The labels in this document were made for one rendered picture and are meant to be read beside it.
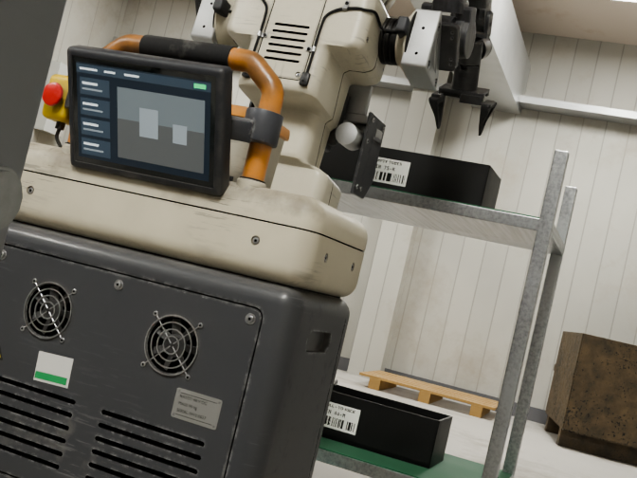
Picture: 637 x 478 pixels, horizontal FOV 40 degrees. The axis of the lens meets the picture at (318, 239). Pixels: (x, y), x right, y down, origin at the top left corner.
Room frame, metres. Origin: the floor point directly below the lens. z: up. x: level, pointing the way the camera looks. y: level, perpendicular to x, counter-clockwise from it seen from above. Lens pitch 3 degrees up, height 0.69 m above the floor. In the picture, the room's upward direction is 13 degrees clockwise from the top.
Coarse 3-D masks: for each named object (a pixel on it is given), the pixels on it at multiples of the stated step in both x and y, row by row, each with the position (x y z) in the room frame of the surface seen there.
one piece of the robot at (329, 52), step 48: (240, 0) 1.61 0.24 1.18; (288, 0) 1.58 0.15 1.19; (336, 0) 1.55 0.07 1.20; (288, 48) 1.56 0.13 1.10; (336, 48) 1.54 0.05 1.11; (384, 48) 1.59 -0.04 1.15; (288, 96) 1.56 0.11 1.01; (336, 96) 1.62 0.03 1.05; (288, 144) 1.59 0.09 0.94; (336, 144) 1.69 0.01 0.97; (288, 192) 1.59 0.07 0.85; (336, 192) 1.64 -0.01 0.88
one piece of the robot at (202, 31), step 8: (208, 0) 1.72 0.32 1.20; (200, 8) 1.72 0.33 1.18; (208, 8) 1.71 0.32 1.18; (200, 16) 1.71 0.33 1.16; (208, 16) 1.71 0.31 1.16; (200, 24) 1.71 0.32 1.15; (208, 24) 1.70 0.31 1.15; (192, 32) 1.71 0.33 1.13; (200, 32) 1.71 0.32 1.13; (208, 32) 1.70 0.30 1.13; (200, 40) 1.72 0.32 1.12; (208, 40) 1.70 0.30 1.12; (216, 40) 1.71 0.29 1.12
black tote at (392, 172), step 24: (336, 168) 2.15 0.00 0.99; (384, 168) 2.11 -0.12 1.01; (408, 168) 2.09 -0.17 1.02; (432, 168) 2.07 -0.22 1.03; (456, 168) 2.05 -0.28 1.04; (480, 168) 2.03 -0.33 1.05; (408, 192) 2.08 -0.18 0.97; (432, 192) 2.06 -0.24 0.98; (456, 192) 2.04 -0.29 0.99; (480, 192) 2.02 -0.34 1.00
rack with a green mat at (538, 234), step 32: (384, 192) 1.98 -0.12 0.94; (576, 192) 2.26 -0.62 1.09; (416, 224) 2.34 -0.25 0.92; (448, 224) 2.15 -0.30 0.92; (480, 224) 1.99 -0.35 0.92; (512, 224) 1.88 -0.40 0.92; (544, 224) 1.86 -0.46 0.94; (544, 256) 1.85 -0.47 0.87; (544, 288) 2.26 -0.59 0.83; (544, 320) 2.25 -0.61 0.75; (512, 352) 1.86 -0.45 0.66; (512, 384) 1.86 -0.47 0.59; (320, 448) 1.99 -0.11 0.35; (352, 448) 2.08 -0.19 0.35; (512, 448) 2.25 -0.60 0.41
